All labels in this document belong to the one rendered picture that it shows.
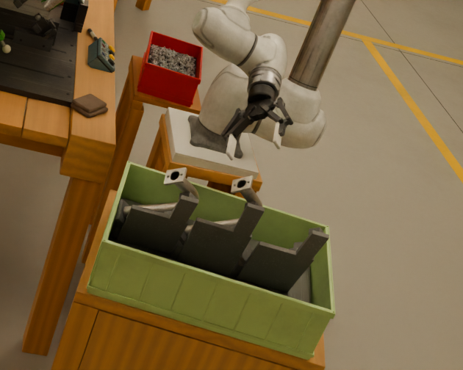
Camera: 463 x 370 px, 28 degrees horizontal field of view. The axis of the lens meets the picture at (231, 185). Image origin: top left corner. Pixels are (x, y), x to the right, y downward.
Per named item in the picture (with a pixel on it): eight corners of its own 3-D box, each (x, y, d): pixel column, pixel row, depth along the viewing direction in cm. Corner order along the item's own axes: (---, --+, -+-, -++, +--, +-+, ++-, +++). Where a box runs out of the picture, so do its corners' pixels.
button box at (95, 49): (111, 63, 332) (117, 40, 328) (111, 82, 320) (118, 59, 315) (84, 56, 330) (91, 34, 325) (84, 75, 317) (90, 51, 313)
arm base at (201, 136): (236, 125, 320) (242, 112, 317) (242, 159, 301) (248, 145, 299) (187, 111, 315) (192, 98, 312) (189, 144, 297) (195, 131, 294)
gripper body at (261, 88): (242, 87, 249) (237, 111, 243) (270, 79, 245) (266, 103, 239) (255, 106, 253) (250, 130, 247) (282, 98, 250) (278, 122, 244)
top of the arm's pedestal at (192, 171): (244, 142, 328) (248, 133, 326) (259, 191, 302) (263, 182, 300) (158, 122, 319) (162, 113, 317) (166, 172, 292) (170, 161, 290)
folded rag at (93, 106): (89, 100, 296) (91, 92, 295) (108, 111, 294) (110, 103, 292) (69, 106, 288) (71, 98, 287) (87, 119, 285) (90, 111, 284)
